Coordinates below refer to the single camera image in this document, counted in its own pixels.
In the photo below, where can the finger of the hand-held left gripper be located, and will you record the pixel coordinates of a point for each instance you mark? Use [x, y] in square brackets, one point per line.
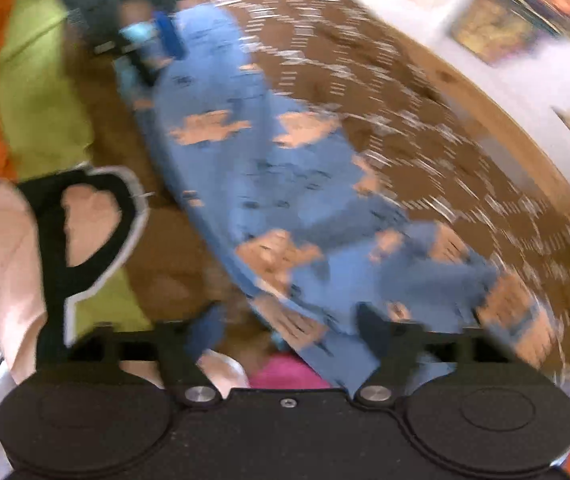
[170, 37]
[137, 67]

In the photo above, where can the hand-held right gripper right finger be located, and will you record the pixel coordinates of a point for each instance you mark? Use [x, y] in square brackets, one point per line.
[372, 330]

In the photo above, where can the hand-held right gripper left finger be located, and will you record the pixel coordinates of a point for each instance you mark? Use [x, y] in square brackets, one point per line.
[206, 332]

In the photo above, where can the blue pants with orange print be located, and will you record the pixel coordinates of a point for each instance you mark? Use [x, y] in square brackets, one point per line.
[290, 185]

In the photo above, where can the magenta cloth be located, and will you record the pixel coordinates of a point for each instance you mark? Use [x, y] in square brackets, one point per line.
[290, 372]

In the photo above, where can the colourful bed sheet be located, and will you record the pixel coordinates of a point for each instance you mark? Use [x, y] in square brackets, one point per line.
[40, 85]

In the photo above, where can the brown printed blanket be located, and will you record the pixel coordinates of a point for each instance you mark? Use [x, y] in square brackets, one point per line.
[365, 60]

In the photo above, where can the pink cloth with black print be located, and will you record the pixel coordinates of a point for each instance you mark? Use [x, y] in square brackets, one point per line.
[10, 260]

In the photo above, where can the wooden bed frame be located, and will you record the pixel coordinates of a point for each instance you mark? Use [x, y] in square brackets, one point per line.
[495, 115]

